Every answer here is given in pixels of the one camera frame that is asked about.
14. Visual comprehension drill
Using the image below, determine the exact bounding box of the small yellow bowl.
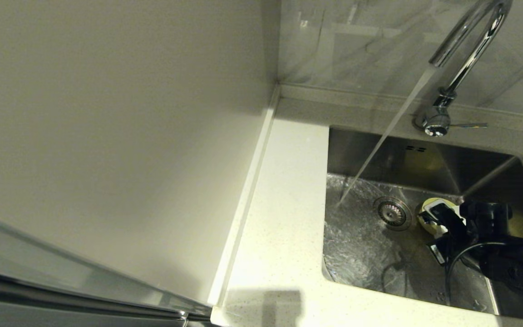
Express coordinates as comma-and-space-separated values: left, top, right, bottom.
418, 198, 464, 237

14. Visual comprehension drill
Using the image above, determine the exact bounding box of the stainless steel sink basin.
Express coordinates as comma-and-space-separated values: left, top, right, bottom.
321, 126, 523, 324

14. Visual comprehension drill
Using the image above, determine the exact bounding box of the round metal drain strainer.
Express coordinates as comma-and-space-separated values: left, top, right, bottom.
372, 196, 413, 232

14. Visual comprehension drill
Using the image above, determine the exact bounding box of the chrome gooseneck faucet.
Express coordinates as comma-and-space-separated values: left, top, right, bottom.
415, 0, 514, 138

